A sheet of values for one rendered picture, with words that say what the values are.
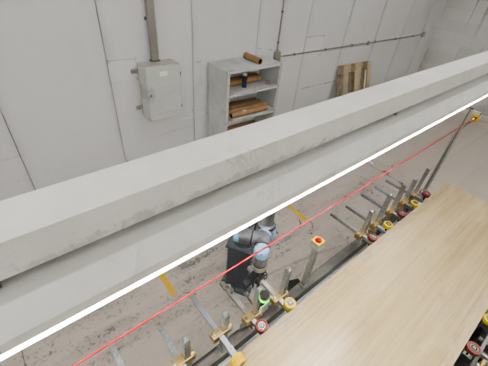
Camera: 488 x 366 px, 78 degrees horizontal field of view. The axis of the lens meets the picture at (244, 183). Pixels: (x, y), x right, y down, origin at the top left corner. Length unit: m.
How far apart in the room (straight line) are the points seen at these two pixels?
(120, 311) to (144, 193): 2.84
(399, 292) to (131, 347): 2.17
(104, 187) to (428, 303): 2.36
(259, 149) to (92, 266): 0.29
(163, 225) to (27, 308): 0.18
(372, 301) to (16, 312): 2.14
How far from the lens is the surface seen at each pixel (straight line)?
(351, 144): 0.73
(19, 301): 0.44
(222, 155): 0.46
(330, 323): 2.16
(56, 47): 3.46
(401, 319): 2.37
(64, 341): 3.23
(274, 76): 4.46
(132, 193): 0.40
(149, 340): 3.03
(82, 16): 3.46
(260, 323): 2.05
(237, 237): 1.84
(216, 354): 2.17
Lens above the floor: 2.71
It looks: 38 degrees down
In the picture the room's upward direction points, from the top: 6 degrees clockwise
